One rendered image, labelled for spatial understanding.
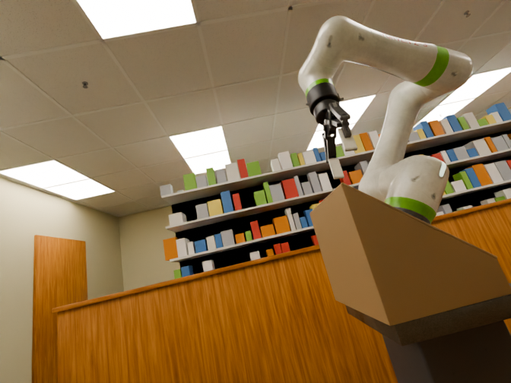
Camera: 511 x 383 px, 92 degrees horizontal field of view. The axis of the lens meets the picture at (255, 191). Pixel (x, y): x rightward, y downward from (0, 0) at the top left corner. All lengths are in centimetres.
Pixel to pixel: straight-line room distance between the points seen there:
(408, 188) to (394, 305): 33
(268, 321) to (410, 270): 131
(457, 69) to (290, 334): 158
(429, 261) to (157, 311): 162
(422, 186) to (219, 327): 146
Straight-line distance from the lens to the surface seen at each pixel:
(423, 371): 76
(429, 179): 82
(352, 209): 59
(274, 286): 179
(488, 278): 72
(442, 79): 104
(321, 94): 81
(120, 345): 203
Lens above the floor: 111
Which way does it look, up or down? 16 degrees up
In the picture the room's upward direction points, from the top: 14 degrees counter-clockwise
